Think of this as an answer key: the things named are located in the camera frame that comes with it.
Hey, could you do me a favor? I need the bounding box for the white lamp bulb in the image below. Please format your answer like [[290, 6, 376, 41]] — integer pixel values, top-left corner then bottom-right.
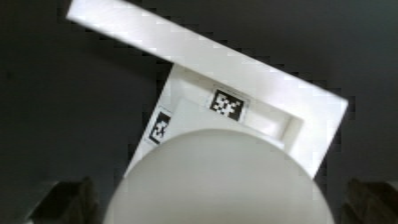
[[104, 129, 335, 224]]

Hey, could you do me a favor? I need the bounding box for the white lamp base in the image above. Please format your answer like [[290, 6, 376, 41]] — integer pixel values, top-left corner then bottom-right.
[[125, 65, 303, 173]]

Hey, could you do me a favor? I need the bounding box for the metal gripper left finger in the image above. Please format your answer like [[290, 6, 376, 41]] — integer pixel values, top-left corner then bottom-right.
[[29, 177, 100, 224]]

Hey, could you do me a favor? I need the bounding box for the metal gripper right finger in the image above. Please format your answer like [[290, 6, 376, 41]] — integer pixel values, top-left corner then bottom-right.
[[340, 179, 398, 224]]

